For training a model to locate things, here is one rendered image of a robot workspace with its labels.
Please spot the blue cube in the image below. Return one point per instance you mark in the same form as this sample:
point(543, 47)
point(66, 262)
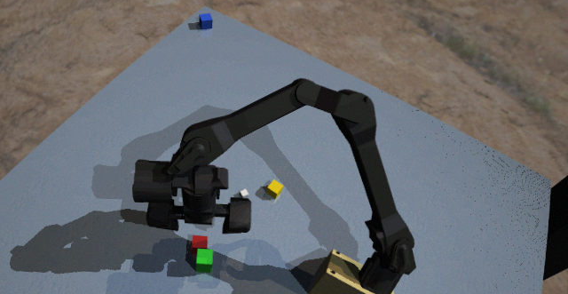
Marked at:
point(205, 21)

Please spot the red block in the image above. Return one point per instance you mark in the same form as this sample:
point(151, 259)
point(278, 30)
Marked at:
point(199, 242)

